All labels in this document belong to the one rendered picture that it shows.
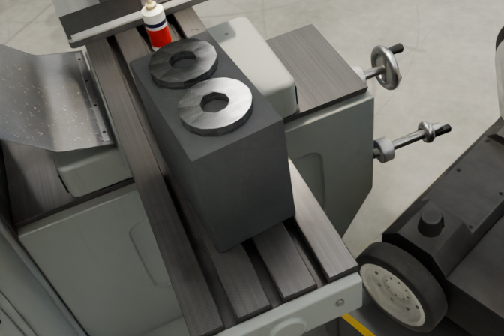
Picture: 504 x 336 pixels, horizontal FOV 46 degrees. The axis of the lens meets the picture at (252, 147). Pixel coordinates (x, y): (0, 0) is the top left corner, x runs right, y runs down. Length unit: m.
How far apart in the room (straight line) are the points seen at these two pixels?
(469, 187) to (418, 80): 1.18
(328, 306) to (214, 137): 0.27
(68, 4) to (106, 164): 0.32
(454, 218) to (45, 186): 0.82
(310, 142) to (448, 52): 1.38
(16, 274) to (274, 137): 0.71
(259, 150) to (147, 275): 0.79
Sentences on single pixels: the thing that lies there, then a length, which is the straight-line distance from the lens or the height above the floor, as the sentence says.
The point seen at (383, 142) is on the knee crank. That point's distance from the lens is 1.45.
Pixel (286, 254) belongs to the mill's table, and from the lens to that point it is 0.80.
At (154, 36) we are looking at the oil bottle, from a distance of 1.13.
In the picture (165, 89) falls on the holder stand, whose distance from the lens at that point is 0.77.
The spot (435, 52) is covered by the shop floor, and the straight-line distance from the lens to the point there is 2.60.
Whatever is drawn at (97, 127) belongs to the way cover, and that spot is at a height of 0.87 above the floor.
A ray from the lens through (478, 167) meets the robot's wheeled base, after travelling 1.37.
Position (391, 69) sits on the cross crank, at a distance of 1.46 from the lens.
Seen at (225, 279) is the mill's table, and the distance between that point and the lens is 0.79.
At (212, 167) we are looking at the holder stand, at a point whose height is 1.10.
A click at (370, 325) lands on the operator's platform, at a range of 1.35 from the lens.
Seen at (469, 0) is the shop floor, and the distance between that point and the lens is 2.91.
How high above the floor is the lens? 1.60
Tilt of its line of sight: 46 degrees down
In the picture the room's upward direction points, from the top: 11 degrees counter-clockwise
